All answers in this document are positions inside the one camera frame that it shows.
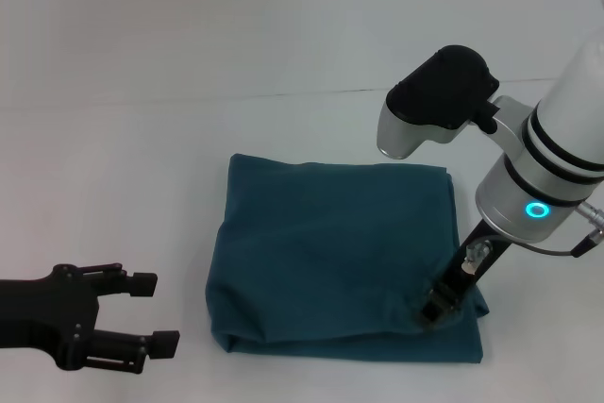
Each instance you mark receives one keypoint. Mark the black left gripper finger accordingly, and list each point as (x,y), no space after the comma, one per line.
(162,342)
(141,284)

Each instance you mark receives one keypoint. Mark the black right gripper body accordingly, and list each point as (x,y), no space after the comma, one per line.
(481,261)

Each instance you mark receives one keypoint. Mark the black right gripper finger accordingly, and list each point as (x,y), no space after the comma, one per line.
(439,308)

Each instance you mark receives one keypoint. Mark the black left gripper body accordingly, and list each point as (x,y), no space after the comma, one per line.
(38,313)

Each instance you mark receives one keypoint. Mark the teal blue t-shirt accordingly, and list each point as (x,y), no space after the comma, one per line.
(330,256)

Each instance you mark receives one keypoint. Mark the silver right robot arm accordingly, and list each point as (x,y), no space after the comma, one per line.
(519,162)

